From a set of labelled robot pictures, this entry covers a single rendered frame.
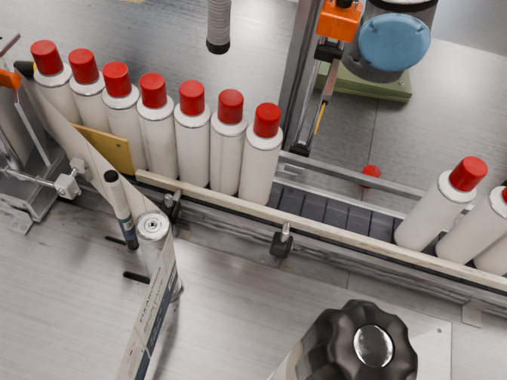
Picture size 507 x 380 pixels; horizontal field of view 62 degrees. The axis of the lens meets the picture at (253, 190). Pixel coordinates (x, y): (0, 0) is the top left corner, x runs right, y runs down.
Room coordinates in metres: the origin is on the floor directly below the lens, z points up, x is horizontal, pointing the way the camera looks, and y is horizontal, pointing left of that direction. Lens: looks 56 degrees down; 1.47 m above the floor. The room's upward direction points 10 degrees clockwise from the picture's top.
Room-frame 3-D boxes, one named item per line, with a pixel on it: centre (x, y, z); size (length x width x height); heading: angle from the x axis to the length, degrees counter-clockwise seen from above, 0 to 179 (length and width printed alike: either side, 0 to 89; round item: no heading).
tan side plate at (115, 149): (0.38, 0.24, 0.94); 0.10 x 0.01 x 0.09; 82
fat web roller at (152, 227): (0.20, 0.10, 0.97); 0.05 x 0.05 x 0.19
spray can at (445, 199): (0.35, -0.26, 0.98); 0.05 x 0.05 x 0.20
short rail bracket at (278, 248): (0.29, -0.06, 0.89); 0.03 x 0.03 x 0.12; 82
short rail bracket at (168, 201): (0.33, 0.12, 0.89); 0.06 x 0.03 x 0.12; 172
